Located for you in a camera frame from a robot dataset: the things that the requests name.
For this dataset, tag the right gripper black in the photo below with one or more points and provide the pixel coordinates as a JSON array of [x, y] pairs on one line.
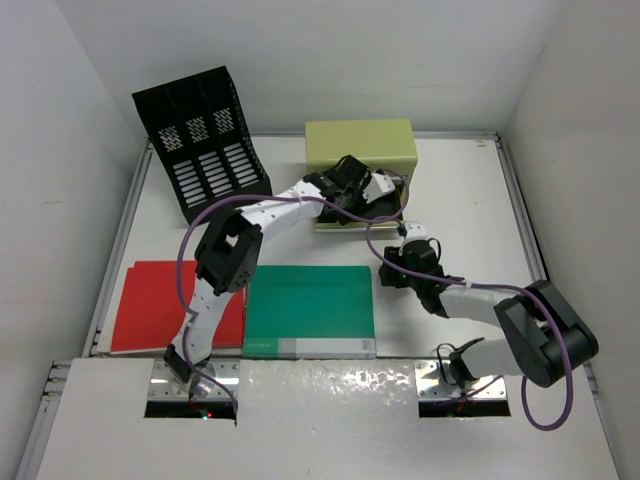
[[391, 278]]

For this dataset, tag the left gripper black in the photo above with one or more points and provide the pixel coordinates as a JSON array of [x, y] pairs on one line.
[[361, 202]]

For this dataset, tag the olive green drawer toolbox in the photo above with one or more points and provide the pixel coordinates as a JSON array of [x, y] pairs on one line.
[[379, 144]]

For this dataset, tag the green binder folder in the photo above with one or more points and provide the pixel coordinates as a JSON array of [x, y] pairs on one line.
[[310, 312]]

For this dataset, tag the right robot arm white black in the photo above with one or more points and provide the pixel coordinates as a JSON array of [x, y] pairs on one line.
[[538, 323]]

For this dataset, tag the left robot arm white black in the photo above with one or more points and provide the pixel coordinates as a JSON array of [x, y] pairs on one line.
[[228, 251]]

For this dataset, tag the black three-slot file rack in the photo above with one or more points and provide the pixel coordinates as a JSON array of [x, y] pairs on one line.
[[198, 129]]

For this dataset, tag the red folder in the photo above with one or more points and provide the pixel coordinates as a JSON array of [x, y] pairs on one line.
[[149, 313]]

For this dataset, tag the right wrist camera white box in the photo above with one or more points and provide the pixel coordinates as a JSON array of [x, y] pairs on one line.
[[414, 231]]

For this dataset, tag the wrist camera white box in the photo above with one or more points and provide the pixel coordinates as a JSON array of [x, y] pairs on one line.
[[414, 231], [379, 186]]

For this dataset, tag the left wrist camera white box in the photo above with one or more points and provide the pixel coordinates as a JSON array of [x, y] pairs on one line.
[[379, 186]]

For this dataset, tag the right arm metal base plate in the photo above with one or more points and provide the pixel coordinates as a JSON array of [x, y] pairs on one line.
[[434, 385]]

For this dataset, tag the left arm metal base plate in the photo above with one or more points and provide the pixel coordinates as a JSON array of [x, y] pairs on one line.
[[164, 386]]

